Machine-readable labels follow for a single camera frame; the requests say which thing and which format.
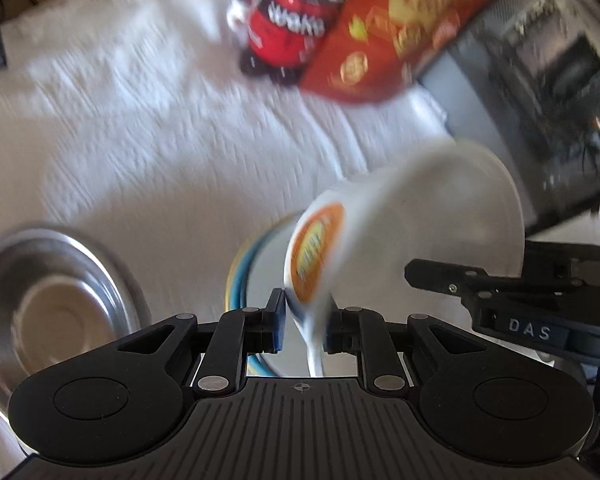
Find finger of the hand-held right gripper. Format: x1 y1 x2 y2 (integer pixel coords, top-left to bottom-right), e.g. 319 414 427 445
522 240 600 293
404 258 503 306

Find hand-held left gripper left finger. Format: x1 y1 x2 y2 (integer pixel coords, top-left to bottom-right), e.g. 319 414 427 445
115 287 287 397

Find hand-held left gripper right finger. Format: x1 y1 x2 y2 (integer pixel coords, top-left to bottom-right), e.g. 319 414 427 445
322 306 485 396

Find blue enamel bowl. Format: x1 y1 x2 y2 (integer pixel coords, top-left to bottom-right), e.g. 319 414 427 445
235 217 331 378

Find tall white printed bowl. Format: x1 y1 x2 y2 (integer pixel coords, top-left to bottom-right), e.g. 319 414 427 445
282 140 526 378

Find stainless steel bowl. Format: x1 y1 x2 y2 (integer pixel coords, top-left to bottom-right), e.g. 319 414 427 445
0 225 152 453

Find white computer case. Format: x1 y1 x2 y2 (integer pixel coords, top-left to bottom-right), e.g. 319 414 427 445
417 0 600 238

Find red snack bag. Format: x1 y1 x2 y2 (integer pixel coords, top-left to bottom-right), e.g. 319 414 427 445
299 0 536 107

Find white woven cloth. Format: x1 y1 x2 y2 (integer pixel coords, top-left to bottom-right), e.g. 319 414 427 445
0 0 600 466

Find bear figurine with goggles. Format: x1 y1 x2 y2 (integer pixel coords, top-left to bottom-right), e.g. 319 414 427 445
226 0 363 87

